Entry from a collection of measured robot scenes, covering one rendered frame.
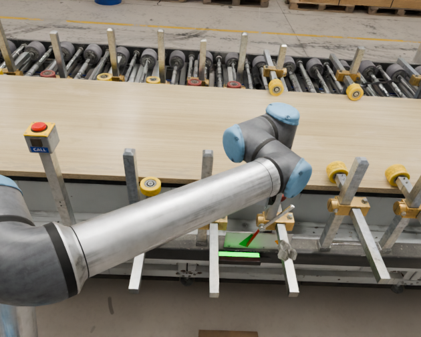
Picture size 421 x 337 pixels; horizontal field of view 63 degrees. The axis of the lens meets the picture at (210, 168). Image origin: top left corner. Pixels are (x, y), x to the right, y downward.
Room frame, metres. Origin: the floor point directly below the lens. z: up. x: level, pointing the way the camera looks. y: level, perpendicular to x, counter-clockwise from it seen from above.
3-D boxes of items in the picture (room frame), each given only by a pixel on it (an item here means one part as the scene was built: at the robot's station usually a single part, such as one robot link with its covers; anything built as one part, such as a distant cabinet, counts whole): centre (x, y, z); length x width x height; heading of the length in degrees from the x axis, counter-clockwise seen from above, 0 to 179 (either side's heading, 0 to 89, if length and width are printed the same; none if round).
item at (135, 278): (0.76, 0.22, 0.84); 0.44 x 0.03 x 0.04; 3
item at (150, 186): (0.95, 0.23, 0.85); 0.08 x 0.08 x 0.11
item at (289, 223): (0.87, -0.26, 0.85); 0.14 x 0.06 x 0.05; 93
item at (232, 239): (0.84, -0.21, 0.75); 0.26 x 0.01 x 0.10; 93
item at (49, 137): (0.83, 0.52, 1.18); 0.07 x 0.07 x 0.08; 3
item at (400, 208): (0.89, -0.76, 0.95); 0.14 x 0.06 x 0.05; 93
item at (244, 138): (0.70, -0.10, 1.33); 0.12 x 0.12 x 0.09; 39
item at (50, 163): (0.83, 0.52, 0.93); 0.05 x 0.05 x 0.45; 3
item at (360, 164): (0.88, -0.49, 0.93); 0.04 x 0.04 x 0.48; 3
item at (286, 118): (0.78, -0.18, 1.32); 0.10 x 0.09 x 0.12; 129
